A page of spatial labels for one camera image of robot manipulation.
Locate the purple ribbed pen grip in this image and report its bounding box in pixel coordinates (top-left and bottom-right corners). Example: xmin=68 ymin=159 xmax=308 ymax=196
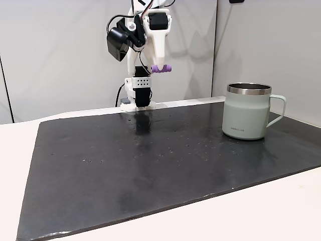
xmin=151 ymin=64 xmax=173 ymax=74

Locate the pale green steel-rimmed mug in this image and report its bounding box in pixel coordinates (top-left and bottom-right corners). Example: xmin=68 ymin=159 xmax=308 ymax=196
xmin=222 ymin=82 xmax=287 ymax=141

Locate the black rubber mat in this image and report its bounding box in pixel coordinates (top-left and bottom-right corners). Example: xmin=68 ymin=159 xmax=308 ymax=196
xmin=15 ymin=101 xmax=321 ymax=241

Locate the black camera box with mount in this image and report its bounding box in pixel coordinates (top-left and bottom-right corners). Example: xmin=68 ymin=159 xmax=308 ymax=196
xmin=106 ymin=15 xmax=146 ymax=63

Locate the black camera cable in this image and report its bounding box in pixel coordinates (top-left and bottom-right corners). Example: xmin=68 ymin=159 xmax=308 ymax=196
xmin=107 ymin=14 xmax=131 ymax=32

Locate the black power cable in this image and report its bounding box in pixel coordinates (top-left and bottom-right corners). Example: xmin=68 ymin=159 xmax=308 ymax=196
xmin=115 ymin=83 xmax=125 ymax=107

